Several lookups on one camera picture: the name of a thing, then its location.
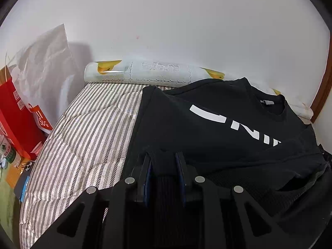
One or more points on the brown wooden door frame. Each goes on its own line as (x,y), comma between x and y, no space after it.
(323,98)

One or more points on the dark blue box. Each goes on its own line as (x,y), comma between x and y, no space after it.
(22,188)

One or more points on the red cardboard box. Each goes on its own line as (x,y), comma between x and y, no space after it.
(13,114)

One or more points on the rolled white printed mat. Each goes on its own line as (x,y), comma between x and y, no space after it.
(155,70)

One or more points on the striped quilt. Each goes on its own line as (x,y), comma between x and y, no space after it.
(85,134)

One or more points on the orange box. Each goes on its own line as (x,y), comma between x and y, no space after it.
(13,176)

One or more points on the red and white bag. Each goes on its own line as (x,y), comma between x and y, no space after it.
(41,119)

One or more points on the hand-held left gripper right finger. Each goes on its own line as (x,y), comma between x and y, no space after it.
(181,176)

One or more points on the green label bottle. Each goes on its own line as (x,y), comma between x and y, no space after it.
(6,150)

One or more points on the black sweatshirt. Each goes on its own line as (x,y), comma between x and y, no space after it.
(220,140)

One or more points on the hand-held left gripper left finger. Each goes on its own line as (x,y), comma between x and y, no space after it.
(147,181)

